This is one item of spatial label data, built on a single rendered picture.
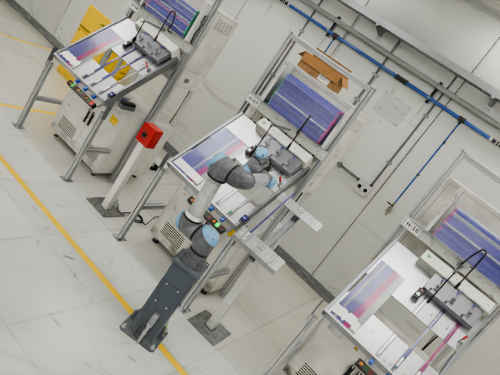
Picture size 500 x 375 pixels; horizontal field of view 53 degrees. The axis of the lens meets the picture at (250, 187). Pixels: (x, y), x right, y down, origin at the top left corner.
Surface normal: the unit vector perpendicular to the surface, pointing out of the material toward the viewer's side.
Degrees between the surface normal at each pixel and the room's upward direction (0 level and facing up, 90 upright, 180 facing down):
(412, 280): 44
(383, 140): 90
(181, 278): 90
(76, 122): 90
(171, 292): 90
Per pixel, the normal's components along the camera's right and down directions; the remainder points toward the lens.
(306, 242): -0.47, -0.01
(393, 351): 0.07, -0.57
